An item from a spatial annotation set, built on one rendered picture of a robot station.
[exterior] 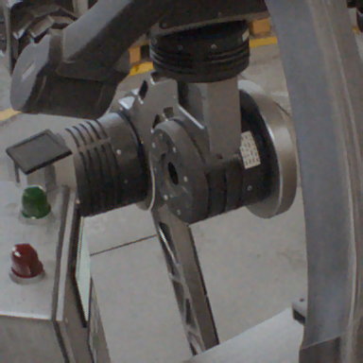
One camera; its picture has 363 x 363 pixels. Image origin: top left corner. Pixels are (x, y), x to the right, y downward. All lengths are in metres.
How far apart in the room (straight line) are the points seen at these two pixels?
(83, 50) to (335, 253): 0.40
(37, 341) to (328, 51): 0.28
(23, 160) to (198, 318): 1.24
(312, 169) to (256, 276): 2.37
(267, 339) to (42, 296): 0.92
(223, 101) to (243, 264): 1.78
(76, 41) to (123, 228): 2.33
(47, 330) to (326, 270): 0.19
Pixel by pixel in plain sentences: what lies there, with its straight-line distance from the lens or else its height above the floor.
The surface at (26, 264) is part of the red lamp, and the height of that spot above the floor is 1.49.
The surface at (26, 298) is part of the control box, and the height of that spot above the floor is 1.47.
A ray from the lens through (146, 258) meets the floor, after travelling 3.05.
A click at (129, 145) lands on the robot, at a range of 1.78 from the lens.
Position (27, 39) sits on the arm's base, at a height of 1.47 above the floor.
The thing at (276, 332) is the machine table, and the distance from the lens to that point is 1.51.
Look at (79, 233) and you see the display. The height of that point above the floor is 1.45.
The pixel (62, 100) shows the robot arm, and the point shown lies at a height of 1.42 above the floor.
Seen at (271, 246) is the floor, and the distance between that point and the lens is 3.07.
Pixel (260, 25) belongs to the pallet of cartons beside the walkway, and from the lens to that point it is 4.47.
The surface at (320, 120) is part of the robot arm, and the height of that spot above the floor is 1.57.
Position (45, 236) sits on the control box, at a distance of 0.66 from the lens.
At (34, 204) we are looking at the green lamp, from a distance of 0.66.
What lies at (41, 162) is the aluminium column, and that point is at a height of 1.50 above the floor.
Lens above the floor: 1.86
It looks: 33 degrees down
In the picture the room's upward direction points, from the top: 4 degrees counter-clockwise
